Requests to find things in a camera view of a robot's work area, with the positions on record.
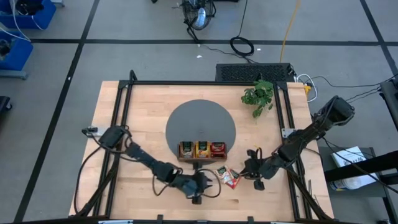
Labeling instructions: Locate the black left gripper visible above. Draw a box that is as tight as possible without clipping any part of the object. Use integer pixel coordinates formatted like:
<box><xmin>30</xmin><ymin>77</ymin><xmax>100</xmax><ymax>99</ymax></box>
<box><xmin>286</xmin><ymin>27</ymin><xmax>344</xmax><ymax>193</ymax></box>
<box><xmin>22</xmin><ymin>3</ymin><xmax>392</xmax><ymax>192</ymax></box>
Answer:
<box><xmin>178</xmin><ymin>161</ymin><xmax>214</xmax><ymax>205</ymax></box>

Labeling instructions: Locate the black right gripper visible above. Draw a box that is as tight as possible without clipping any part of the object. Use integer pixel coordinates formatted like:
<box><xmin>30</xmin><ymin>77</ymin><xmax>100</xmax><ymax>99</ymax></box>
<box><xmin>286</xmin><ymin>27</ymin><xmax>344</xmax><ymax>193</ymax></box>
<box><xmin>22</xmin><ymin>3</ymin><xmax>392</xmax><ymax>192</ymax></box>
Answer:
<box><xmin>241</xmin><ymin>149</ymin><xmax>272</xmax><ymax>192</ymax></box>

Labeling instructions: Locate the red strawberry tea bag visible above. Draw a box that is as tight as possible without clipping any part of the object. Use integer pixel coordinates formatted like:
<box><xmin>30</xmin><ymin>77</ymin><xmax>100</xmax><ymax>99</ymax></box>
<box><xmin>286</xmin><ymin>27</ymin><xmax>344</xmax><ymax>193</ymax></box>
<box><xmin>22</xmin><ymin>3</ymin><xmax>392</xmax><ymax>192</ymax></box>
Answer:
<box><xmin>210</xmin><ymin>141</ymin><xmax>227</xmax><ymax>159</ymax></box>
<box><xmin>225</xmin><ymin>169</ymin><xmax>242</xmax><ymax>190</ymax></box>

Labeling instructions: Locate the orange mango tea bag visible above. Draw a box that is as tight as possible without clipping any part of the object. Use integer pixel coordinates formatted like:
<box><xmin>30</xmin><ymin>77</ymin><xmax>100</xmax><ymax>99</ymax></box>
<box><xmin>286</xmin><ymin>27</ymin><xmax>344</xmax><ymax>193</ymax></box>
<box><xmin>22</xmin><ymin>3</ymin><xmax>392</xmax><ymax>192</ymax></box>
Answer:
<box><xmin>195</xmin><ymin>141</ymin><xmax>211</xmax><ymax>159</ymax></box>

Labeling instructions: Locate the wooden three-compartment tray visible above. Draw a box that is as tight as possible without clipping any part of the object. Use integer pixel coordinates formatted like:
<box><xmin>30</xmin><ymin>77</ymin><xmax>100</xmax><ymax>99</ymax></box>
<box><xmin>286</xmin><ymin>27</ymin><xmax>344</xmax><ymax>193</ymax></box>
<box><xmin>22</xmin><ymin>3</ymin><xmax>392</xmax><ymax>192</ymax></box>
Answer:
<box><xmin>177</xmin><ymin>141</ymin><xmax>228</xmax><ymax>163</ymax></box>

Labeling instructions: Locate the round grey woven placemat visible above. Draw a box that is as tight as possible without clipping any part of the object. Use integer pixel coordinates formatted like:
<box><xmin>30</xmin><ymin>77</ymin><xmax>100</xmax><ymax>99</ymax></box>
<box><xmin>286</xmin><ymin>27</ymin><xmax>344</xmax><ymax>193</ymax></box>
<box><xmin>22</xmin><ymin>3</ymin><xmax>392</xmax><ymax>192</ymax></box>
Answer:
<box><xmin>165</xmin><ymin>99</ymin><xmax>236</xmax><ymax>160</ymax></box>

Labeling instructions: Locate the grey side table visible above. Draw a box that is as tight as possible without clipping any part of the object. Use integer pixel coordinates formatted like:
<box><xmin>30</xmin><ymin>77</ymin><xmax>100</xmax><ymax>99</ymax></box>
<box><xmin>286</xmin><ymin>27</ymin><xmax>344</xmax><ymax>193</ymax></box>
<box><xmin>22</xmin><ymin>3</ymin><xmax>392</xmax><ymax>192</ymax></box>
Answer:
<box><xmin>318</xmin><ymin>146</ymin><xmax>389</xmax><ymax>198</ymax></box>

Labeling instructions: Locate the green leafy plant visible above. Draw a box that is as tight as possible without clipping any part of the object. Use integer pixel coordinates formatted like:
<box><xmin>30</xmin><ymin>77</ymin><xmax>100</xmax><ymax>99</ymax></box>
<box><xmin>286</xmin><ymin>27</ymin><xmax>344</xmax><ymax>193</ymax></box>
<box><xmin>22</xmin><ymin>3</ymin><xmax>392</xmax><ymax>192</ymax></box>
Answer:
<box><xmin>241</xmin><ymin>79</ymin><xmax>275</xmax><ymax>119</ymax></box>

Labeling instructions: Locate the white paper booklet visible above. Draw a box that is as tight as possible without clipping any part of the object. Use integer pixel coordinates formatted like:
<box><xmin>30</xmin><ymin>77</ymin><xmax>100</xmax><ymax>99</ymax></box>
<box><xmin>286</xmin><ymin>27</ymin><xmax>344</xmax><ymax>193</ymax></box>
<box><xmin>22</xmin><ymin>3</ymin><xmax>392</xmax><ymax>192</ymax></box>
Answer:
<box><xmin>328</xmin><ymin>147</ymin><xmax>379</xmax><ymax>191</ymax></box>

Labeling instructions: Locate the black computer case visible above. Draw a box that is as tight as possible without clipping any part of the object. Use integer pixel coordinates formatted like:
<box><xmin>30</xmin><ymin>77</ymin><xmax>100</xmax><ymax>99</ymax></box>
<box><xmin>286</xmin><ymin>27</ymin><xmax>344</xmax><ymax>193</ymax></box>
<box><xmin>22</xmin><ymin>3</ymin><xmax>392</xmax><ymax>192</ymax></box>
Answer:
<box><xmin>215</xmin><ymin>63</ymin><xmax>295</xmax><ymax>83</ymax></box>

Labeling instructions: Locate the black metal bar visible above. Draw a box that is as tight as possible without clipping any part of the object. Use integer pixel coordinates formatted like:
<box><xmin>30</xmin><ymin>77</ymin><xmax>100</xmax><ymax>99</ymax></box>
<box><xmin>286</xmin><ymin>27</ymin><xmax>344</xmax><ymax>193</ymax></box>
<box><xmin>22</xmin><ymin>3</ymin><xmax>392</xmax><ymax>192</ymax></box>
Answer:
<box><xmin>323</xmin><ymin>150</ymin><xmax>398</xmax><ymax>185</ymax></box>

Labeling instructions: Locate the grey cart base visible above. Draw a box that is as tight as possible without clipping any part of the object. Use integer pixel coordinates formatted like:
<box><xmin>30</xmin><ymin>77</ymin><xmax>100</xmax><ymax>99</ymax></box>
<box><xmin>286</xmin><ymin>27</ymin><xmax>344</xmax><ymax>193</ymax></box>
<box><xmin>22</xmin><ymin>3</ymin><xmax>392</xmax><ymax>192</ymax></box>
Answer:
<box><xmin>0</xmin><ymin>69</ymin><xmax>29</xmax><ymax>80</ymax></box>

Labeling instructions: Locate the blue bin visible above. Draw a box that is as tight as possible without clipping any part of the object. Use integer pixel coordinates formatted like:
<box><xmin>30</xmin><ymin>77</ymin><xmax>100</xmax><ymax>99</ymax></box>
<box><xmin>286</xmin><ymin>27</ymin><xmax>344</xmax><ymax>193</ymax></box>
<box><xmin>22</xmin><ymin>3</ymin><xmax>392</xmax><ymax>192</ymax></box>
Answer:
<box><xmin>0</xmin><ymin>0</ymin><xmax>58</xmax><ymax>30</ymax></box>
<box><xmin>0</xmin><ymin>30</ymin><xmax>34</xmax><ymax>72</ymax></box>

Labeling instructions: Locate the black bag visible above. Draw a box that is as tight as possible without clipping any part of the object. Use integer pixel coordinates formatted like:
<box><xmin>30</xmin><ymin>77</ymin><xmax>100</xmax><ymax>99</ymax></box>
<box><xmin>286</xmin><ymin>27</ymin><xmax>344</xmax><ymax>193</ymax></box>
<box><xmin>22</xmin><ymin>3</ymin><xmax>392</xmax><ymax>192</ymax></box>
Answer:
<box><xmin>14</xmin><ymin>0</ymin><xmax>45</xmax><ymax>16</ymax></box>

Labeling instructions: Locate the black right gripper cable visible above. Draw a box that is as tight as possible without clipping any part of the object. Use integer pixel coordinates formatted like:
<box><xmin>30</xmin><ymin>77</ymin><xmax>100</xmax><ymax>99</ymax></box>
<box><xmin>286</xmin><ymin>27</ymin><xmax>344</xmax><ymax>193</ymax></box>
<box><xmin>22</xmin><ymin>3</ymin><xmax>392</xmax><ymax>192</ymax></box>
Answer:
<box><xmin>253</xmin><ymin>145</ymin><xmax>280</xmax><ymax>162</ymax></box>

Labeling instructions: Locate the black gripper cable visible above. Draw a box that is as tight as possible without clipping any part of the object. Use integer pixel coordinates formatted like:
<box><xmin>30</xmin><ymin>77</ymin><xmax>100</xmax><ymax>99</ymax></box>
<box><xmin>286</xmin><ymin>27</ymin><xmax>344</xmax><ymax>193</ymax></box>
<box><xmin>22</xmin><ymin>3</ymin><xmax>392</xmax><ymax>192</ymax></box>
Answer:
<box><xmin>253</xmin><ymin>145</ymin><xmax>280</xmax><ymax>162</ymax></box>
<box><xmin>151</xmin><ymin>167</ymin><xmax>223</xmax><ymax>199</ymax></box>

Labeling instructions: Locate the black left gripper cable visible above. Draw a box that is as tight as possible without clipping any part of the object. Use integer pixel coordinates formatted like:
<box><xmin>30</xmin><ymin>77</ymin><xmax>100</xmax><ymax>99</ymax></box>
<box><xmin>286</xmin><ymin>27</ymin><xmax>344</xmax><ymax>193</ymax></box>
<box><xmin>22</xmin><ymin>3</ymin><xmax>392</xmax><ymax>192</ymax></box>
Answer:
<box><xmin>151</xmin><ymin>167</ymin><xmax>223</xmax><ymax>199</ymax></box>

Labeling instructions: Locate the looped white cable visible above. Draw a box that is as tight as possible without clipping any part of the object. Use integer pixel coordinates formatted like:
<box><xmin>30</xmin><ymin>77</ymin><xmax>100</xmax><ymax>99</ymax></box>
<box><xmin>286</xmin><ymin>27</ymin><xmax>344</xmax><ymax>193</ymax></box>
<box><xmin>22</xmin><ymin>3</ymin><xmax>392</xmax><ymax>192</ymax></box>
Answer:
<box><xmin>297</xmin><ymin>73</ymin><xmax>318</xmax><ymax>103</ymax></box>

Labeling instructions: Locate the black aluminium table frame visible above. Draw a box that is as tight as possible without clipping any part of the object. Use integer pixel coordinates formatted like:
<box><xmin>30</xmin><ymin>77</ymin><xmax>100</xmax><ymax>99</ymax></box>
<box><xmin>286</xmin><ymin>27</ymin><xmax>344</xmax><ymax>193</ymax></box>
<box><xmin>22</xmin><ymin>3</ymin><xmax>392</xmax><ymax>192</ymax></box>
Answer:
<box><xmin>68</xmin><ymin>70</ymin><xmax>336</xmax><ymax>224</ymax></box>

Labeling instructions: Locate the black left base cable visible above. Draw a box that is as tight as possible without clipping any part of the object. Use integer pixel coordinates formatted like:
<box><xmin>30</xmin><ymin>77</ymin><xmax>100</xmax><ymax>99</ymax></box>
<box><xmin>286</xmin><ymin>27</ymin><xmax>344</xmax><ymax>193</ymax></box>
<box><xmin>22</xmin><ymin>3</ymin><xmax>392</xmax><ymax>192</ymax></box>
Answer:
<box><xmin>73</xmin><ymin>143</ymin><xmax>106</xmax><ymax>216</ymax></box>

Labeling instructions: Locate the coiled black floor cable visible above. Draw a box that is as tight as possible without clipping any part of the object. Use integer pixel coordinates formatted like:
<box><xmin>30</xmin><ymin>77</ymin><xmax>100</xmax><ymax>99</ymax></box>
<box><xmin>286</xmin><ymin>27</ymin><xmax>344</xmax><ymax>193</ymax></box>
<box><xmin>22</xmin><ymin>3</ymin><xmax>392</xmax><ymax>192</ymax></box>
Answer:
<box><xmin>229</xmin><ymin>0</ymin><xmax>256</xmax><ymax>58</ymax></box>

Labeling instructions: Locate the yellow floor cable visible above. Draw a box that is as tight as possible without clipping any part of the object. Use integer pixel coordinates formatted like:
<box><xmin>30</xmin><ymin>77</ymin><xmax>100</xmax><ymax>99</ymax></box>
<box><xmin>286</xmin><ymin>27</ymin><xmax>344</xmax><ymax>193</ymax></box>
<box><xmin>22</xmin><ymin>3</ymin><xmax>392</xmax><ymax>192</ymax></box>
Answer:
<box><xmin>279</xmin><ymin>0</ymin><xmax>302</xmax><ymax>63</ymax></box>

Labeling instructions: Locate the black wire floor fan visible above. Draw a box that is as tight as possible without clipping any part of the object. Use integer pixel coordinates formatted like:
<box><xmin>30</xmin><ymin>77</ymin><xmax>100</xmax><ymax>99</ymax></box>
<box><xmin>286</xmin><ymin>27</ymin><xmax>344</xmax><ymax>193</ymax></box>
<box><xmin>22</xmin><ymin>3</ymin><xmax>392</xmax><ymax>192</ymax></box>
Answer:
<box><xmin>180</xmin><ymin>0</ymin><xmax>217</xmax><ymax>43</ymax></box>

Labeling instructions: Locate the thin white cable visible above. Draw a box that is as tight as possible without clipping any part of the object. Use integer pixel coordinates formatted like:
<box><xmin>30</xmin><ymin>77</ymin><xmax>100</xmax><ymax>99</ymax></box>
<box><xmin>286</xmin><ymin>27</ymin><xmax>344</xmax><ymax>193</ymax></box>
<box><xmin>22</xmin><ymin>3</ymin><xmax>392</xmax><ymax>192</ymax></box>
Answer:
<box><xmin>0</xmin><ymin>0</ymin><xmax>44</xmax><ymax>44</ymax></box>

